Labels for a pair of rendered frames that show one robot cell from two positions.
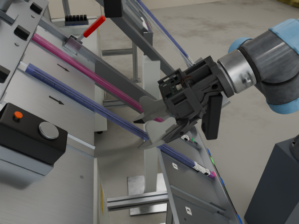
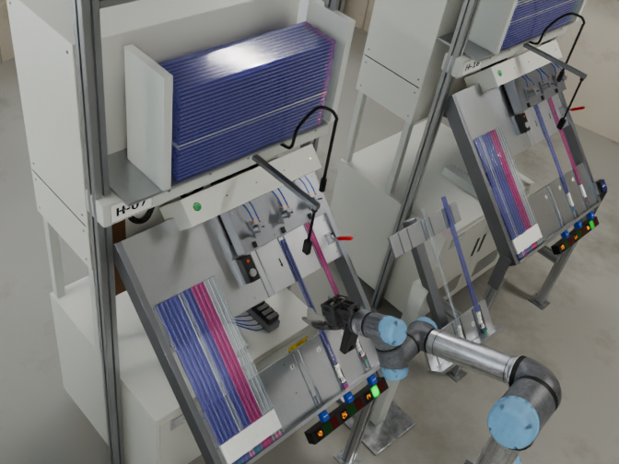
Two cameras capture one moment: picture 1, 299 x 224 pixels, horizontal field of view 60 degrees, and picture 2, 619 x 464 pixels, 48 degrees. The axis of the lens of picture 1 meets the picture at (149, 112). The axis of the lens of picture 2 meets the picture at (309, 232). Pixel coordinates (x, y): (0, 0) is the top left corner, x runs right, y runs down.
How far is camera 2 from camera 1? 1.72 m
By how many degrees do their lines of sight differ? 37
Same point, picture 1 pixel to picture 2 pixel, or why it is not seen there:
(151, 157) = not seen: hidden behind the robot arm
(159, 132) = (312, 318)
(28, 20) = (296, 223)
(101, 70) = (343, 262)
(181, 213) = (286, 361)
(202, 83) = (343, 312)
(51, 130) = (253, 272)
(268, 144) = not seen: outside the picture
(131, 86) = (356, 287)
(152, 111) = not seen: hidden behind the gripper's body
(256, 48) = (370, 317)
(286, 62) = (376, 336)
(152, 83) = (414, 305)
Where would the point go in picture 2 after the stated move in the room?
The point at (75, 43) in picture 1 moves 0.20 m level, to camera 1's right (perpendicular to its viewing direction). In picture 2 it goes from (331, 238) to (368, 280)
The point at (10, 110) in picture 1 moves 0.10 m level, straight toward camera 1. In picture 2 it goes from (247, 258) to (232, 280)
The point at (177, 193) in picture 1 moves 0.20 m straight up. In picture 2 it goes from (297, 355) to (306, 312)
